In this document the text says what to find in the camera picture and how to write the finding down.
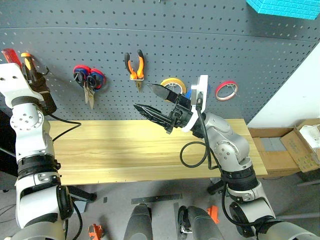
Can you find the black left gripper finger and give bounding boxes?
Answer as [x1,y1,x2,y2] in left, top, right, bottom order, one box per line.
[31,70,48,87]

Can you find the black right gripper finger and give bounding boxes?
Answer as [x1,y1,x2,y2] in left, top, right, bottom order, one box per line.
[133,102,174,131]
[146,83,182,104]

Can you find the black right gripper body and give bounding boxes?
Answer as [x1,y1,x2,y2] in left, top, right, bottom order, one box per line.
[164,93,195,135]

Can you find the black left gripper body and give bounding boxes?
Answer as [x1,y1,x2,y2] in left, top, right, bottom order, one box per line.
[36,83,58,114]

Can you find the red handled screwdriver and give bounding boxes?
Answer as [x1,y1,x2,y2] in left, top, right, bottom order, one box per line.
[1,48,20,66]

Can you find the grey pegboard panel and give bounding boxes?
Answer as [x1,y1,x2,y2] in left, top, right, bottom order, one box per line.
[0,0,320,125]

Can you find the blue tape roll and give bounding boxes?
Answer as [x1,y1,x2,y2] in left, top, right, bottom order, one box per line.
[184,83,212,101]

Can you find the yellow tape roll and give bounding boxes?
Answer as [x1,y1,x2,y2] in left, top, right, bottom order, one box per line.
[159,77,188,95]

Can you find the orange and black screwdriver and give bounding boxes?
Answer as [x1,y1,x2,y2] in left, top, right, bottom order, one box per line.
[20,51,36,85]

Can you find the orange and black pliers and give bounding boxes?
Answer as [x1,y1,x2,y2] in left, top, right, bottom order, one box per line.
[124,49,146,93]

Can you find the red tape roll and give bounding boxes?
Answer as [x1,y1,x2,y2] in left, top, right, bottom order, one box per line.
[215,80,239,102]

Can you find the black table leg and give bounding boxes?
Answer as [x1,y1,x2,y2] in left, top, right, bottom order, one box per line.
[207,177,226,196]
[67,185,98,203]

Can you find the grey metal strip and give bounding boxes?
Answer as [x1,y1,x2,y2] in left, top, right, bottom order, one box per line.
[130,193,183,205]

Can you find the grey blocks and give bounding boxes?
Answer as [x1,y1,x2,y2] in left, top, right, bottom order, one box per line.
[259,136,288,152]

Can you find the large open cardboard box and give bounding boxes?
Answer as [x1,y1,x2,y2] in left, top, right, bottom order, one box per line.
[247,126,301,179]

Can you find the orange clamp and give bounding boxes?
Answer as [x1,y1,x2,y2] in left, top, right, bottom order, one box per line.
[206,205,221,225]
[87,223,105,240]

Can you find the dark grey rounded shape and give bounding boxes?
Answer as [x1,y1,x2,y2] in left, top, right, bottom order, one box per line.
[123,203,154,240]
[177,204,226,240]

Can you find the printed cardboard box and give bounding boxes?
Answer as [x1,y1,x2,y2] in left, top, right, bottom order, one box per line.
[279,118,320,174]

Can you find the white packaged item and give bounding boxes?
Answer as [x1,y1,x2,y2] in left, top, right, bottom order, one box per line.
[299,124,320,151]

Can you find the cyan foam block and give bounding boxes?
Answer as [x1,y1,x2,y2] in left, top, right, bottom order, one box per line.
[245,0,320,21]

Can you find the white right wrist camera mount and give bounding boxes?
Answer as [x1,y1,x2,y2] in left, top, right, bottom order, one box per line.
[180,74,209,133]

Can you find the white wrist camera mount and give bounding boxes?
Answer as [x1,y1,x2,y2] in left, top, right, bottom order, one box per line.
[180,74,209,133]
[0,62,45,107]

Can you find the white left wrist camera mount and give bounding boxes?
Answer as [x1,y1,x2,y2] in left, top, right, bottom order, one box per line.
[0,62,45,107]

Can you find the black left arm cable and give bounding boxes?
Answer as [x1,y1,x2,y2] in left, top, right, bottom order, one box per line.
[46,112,83,144]

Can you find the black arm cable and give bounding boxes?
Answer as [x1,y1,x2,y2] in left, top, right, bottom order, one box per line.
[46,112,83,144]
[180,104,227,181]

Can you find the red and blue handled scissors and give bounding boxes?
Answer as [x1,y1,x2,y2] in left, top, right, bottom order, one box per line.
[72,64,107,110]

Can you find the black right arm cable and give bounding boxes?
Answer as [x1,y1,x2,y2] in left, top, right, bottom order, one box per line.
[180,104,227,181]

